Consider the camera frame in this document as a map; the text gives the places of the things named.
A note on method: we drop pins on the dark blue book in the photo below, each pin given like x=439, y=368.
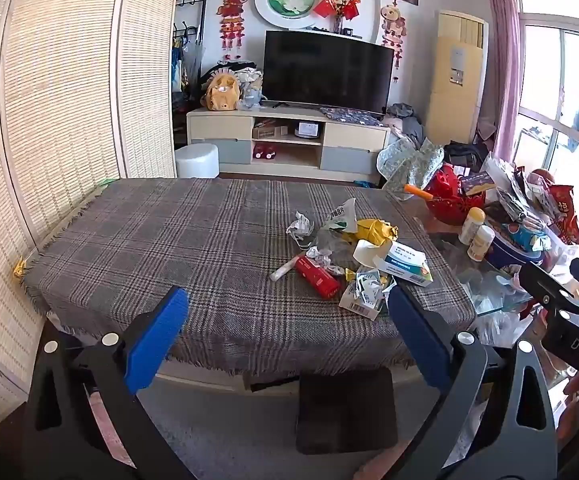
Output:
x=478, y=182

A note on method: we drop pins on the yellow backpack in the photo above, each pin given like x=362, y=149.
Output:
x=222, y=94

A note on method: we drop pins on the clear plastic bag green print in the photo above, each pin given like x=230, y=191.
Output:
x=340, y=216

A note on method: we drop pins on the cream standing air conditioner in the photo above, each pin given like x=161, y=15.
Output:
x=457, y=90

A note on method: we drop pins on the blue white medicine box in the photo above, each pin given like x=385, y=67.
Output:
x=404, y=266

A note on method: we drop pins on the small yellow packet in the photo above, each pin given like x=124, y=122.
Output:
x=350, y=275

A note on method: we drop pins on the small white bottle yellow label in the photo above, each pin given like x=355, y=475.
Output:
x=481, y=245

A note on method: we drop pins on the clear plastic container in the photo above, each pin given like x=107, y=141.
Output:
x=562, y=260

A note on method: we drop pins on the light green floral cloth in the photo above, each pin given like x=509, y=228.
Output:
x=409, y=165

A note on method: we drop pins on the black flashlight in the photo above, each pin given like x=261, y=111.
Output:
x=274, y=385

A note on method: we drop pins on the hanging bags and umbrella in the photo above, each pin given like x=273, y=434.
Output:
x=184, y=65

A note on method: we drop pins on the dark grey trash bin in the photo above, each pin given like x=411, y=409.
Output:
x=344, y=410

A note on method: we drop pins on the red snack bag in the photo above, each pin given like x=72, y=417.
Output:
x=567, y=210

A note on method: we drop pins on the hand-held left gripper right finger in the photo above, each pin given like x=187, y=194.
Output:
x=419, y=335

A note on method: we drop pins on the grey clothes pile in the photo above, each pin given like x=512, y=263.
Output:
x=407, y=122

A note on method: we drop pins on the yellow folded paper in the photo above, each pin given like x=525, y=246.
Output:
x=20, y=267

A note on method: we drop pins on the white round stool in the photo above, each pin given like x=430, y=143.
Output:
x=197, y=160

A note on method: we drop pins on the grey plush toy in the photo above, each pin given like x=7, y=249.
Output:
x=249, y=97

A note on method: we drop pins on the red fish hanging ornament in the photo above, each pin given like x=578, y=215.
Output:
x=232, y=15

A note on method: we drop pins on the yellow wrapper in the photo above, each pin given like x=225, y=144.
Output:
x=377, y=230

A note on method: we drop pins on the black television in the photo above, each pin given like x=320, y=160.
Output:
x=324, y=70

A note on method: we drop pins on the cartoon animal hanging ornament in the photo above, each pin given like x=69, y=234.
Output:
x=393, y=27

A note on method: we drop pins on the white wooden table frame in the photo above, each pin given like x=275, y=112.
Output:
x=194, y=377

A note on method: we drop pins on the grey plaid tablecloth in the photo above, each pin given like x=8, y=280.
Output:
x=194, y=240

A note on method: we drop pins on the white bottle yellow cap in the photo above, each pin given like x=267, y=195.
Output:
x=471, y=227

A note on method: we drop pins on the sunflower vase with red flags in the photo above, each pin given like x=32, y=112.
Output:
x=338, y=7

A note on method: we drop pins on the black bag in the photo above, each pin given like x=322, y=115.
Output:
x=467, y=155

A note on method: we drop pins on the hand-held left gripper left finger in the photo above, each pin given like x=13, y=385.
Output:
x=157, y=335

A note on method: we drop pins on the grey fluffy rug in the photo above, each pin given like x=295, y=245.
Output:
x=229, y=435

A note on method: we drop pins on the dark clothes heap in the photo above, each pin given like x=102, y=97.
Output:
x=229, y=67

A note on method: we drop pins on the torn white green carton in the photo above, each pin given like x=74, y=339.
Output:
x=362, y=297

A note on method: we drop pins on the white plastic tube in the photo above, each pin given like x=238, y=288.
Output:
x=284, y=269

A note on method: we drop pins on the pink curtain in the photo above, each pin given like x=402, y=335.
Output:
x=502, y=50

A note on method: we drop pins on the beige grey television cabinet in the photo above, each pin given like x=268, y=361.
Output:
x=219, y=125

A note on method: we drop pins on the pile of plastic bags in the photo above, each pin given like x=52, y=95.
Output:
x=512, y=190

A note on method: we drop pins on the cardboard box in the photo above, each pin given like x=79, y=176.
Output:
x=269, y=130

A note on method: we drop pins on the large white framed window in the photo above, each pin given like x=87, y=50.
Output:
x=564, y=85

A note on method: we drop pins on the woven folding screen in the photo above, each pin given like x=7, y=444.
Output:
x=59, y=85

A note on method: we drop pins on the red basket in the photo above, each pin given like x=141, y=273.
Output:
x=449, y=200

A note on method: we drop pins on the dark blue patterned cloth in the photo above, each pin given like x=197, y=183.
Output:
x=352, y=116

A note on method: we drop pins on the white paper cup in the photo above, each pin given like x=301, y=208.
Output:
x=367, y=254

